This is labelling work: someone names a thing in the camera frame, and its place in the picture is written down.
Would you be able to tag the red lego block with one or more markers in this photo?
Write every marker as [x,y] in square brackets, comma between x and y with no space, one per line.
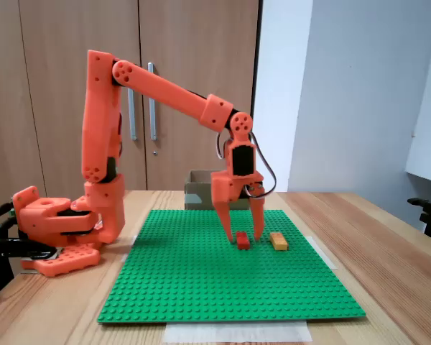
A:
[243,241]

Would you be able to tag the yellow lego block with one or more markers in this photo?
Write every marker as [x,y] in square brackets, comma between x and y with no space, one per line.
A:
[278,240]

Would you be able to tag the brown cardboard box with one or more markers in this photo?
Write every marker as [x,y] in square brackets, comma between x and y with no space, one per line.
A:
[197,187]

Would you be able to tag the green lego baseplate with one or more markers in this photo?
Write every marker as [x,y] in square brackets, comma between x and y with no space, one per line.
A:
[219,280]

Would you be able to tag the masking tape strip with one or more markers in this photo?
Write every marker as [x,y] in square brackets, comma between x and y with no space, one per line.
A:
[325,255]
[127,257]
[237,332]

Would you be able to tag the wooden cabinet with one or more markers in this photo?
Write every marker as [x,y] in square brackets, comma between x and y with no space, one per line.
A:
[50,72]

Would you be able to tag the black table clamp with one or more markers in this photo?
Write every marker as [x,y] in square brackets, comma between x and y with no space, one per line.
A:
[0,258]

